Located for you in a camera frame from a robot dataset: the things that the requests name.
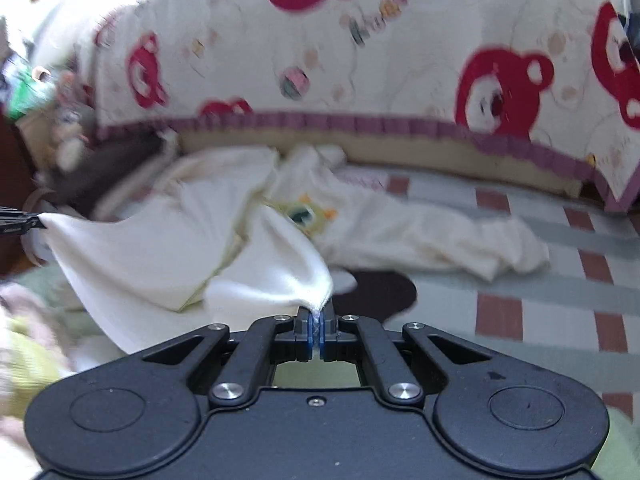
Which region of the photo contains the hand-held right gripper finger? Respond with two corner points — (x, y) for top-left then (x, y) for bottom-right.
(141, 306), (319, 409)
(319, 306), (494, 407)

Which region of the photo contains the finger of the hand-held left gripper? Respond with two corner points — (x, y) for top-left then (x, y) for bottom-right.
(0, 206), (48, 236)

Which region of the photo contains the cream knit cardigan monster patch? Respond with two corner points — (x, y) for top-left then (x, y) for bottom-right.
(40, 142), (551, 356)

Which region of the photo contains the folded brown knit sweater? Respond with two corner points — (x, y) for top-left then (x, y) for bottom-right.
(37, 132), (166, 221)

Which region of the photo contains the grey plush bunny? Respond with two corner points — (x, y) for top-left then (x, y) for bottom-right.
(47, 70), (96, 171)

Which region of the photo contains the green plastic bag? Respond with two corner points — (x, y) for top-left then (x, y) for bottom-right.
(0, 55), (56, 121)

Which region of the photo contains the yellow-green cloth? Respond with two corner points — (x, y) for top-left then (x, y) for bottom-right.
(0, 330), (81, 416)

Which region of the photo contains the checkered cartoon rug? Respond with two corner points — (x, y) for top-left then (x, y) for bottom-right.
(0, 170), (640, 480)

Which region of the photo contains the beige bed base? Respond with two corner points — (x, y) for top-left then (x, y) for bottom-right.
(177, 127), (586, 198)

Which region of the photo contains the bear-print quilt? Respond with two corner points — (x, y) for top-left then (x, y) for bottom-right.
(90, 0), (640, 216)

